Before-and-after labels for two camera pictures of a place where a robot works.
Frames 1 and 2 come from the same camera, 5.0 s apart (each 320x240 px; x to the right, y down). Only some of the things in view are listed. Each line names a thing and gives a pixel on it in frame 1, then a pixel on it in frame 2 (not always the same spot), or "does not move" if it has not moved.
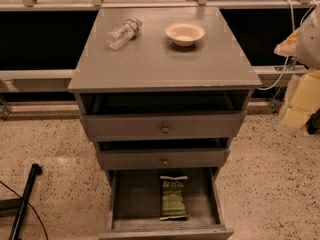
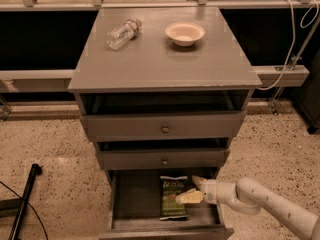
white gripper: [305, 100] to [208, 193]
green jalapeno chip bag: [173, 197] does not move
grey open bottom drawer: [134, 206] does not move
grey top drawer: [184, 124] does not move
